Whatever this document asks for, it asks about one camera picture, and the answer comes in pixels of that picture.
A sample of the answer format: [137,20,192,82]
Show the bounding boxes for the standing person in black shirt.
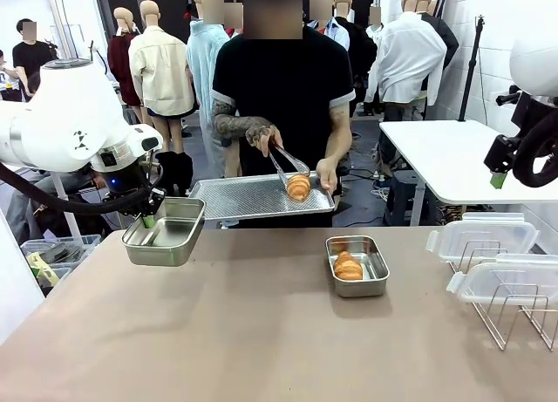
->
[11,17,56,102]

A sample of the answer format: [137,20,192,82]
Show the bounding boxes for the person in black t-shirt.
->
[211,0,357,228]

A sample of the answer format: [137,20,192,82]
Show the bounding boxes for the mannequin in white shirt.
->
[364,0,449,115]

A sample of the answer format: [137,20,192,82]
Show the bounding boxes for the black left arm cable sleeve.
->
[0,160,165,215]

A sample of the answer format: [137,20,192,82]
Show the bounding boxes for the clear plastic container lid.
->
[425,212,541,276]
[445,252,558,308]

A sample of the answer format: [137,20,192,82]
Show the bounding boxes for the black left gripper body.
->
[100,151,153,212]

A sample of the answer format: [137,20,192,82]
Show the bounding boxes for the steel wire rack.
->
[448,240,558,351]

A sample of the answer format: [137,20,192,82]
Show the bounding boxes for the mannequin in dark red dress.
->
[107,7,143,109]

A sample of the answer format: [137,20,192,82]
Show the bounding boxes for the golden croissant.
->
[333,250,364,282]
[285,174,313,201]

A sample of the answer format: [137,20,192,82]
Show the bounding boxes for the dark blue stool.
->
[383,169,426,227]

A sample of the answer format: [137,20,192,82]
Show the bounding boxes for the mannequin in black clothes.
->
[334,0,379,118]

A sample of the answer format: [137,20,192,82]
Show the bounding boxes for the person's left forearm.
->
[322,121,353,166]

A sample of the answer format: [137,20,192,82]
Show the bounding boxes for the white table with rounded corners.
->
[378,119,558,206]

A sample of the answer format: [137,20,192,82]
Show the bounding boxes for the mannequin in blue shirt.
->
[304,0,350,52]

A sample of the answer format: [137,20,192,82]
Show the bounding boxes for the black right arm cable sleeve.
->
[513,107,558,188]

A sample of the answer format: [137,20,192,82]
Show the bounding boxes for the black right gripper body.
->
[512,93,547,139]

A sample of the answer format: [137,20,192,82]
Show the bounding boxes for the clear plastic storage bin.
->
[19,234,102,296]

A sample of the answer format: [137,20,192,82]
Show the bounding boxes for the person's tattooed right hand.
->
[245,123,284,159]

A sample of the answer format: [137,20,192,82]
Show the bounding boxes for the person's left hand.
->
[315,158,339,193]

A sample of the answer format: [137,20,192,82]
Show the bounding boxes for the rectangular steel container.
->
[120,196,206,268]
[325,235,391,299]

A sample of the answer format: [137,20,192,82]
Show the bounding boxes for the person's tattooed right forearm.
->
[212,112,262,142]

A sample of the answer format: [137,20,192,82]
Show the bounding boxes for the mannequin in cream jacket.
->
[128,0,196,198]

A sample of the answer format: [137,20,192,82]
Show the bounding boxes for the person in white shirt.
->
[0,48,21,102]

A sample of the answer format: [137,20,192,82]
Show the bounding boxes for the perforated steel baking tray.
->
[187,174,337,222]

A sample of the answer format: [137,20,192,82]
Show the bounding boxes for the black tripod stand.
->
[457,13,488,123]

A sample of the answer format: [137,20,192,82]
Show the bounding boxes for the mannequin in black jacket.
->
[418,0,460,92]

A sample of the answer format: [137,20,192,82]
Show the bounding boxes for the seated person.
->
[8,164,127,246]

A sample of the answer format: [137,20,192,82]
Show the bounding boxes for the mannequin in red jacket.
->
[222,1,244,40]

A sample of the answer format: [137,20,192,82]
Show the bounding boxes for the white side panel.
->
[0,208,48,347]

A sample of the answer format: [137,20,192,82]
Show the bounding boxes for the steel serving tongs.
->
[268,142,311,189]

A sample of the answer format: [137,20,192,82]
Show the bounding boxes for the mannequin in light blue fleece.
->
[186,0,232,179]

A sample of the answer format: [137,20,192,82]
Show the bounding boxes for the black arm cable sleeve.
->
[0,160,165,215]
[513,107,558,188]

